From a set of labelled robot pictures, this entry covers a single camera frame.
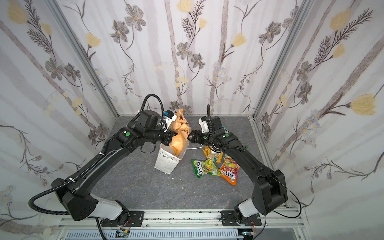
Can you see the yellow chips snack bag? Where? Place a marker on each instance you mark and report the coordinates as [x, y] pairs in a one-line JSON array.
[[210, 154]]

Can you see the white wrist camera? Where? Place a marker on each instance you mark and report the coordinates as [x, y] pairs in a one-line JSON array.
[[169, 118], [203, 122]]

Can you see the cartoon animal paper bag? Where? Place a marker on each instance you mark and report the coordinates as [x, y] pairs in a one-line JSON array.
[[166, 161]]

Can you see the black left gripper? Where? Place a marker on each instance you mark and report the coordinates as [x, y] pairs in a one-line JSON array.
[[166, 135]]

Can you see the green yellow snack bag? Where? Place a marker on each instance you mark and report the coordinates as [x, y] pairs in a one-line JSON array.
[[207, 167]]

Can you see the tan paper bag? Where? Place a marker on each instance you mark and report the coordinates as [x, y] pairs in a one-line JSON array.
[[182, 129]]

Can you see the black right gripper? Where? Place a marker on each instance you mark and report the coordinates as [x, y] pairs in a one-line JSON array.
[[196, 136]]

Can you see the orange candy snack bag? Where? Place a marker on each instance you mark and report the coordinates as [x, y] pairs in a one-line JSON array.
[[229, 169]]

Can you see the aluminium corner post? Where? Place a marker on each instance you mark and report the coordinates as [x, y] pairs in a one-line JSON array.
[[81, 53], [284, 53]]

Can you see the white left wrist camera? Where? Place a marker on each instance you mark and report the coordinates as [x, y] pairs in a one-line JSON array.
[[169, 118]]

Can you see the aluminium right corner post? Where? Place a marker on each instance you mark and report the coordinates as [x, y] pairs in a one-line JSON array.
[[284, 53]]

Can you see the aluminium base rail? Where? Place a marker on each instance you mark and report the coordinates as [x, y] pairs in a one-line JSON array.
[[208, 224]]

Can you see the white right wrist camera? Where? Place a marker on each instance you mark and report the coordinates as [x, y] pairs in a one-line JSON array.
[[203, 122]]

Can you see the aluminium left corner post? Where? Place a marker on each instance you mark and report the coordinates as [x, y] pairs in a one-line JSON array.
[[81, 53]]

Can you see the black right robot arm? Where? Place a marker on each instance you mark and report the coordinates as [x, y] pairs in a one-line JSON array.
[[270, 190]]

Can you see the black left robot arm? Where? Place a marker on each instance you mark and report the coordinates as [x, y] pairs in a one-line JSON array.
[[75, 192]]

